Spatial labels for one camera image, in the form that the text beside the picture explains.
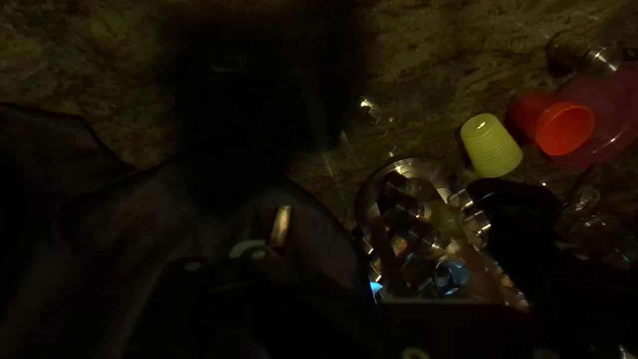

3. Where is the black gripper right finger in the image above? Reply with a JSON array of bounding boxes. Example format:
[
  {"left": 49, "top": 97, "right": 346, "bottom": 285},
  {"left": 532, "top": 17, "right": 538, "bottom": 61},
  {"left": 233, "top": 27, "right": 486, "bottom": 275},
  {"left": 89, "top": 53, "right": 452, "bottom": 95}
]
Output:
[{"left": 464, "top": 177, "right": 566, "bottom": 281}]

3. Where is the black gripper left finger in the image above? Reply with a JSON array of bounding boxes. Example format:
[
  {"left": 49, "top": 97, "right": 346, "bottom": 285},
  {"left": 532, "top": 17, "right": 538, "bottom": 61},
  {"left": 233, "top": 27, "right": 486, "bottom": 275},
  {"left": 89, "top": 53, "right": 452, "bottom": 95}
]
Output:
[{"left": 227, "top": 201, "right": 314, "bottom": 287}]

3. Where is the chrome revolving spice rack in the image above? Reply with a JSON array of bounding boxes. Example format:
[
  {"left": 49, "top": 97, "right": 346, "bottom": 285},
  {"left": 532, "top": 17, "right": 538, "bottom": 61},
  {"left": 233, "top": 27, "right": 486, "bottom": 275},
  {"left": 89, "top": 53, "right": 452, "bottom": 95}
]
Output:
[{"left": 354, "top": 155, "right": 534, "bottom": 315}]

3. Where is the yellow-green plastic cup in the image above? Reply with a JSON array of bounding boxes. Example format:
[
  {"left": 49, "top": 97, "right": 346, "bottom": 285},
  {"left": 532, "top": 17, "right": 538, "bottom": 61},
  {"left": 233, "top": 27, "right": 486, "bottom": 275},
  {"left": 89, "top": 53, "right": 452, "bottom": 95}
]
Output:
[{"left": 458, "top": 111, "right": 524, "bottom": 179}]

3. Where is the red plastic cup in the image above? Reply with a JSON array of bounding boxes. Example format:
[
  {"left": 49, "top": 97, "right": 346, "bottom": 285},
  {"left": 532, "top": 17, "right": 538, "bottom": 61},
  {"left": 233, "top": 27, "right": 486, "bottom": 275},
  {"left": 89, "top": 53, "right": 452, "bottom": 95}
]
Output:
[{"left": 506, "top": 89, "right": 596, "bottom": 159}]

